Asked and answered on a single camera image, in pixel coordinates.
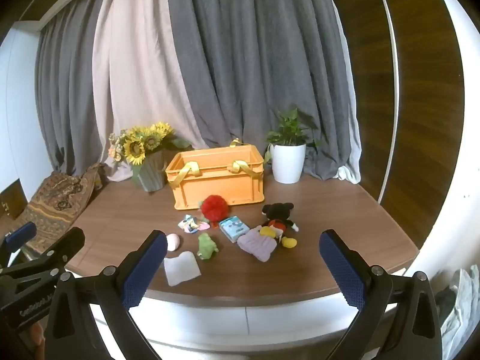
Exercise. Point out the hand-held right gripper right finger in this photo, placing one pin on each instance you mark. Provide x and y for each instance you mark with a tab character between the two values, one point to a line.
341	270

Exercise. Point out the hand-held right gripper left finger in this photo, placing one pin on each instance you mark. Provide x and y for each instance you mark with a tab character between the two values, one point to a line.
146	270

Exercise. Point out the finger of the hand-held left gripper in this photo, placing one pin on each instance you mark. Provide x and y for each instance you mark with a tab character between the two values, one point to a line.
67	243
20	233

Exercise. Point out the colourful patterned cloth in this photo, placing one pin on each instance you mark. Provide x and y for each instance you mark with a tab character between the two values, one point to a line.
191	225

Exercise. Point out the blue cartoon tissue packet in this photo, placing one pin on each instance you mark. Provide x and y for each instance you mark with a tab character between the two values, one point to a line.
234	228

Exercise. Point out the orange plastic crate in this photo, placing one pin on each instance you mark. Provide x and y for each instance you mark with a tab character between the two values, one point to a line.
217	187

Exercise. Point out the white folded cloth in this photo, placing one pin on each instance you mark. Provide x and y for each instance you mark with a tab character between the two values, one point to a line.
182	270

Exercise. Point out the brown patterned cushion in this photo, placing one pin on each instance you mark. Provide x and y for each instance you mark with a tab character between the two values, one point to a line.
56	198

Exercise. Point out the green frog plush toy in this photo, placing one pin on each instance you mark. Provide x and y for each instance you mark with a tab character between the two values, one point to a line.
205	246

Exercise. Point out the black mouse plush toy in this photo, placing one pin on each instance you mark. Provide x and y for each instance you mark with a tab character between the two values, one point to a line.
277	215

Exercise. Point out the purple knit hat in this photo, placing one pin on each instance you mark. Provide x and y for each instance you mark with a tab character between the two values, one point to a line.
257	245

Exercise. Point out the red plush toy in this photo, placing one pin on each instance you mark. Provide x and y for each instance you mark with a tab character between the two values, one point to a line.
213	207

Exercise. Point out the grey ribbed vase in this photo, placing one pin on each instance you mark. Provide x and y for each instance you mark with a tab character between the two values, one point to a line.
152	174

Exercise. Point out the sunflower bouquet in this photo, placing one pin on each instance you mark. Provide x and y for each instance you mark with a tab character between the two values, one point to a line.
135	148

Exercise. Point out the white plant pot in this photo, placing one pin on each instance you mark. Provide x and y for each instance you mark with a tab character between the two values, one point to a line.
287	163

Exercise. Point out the white crumpled cloth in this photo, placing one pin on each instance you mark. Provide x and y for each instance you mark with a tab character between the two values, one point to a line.
463	307

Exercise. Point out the grey curtain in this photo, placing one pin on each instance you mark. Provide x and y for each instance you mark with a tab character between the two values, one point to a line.
67	101
255	63

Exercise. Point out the green leafy plant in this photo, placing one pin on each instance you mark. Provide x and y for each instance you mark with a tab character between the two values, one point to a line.
290	131

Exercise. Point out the pale pink curtain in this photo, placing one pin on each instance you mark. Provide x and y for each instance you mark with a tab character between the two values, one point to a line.
138	82

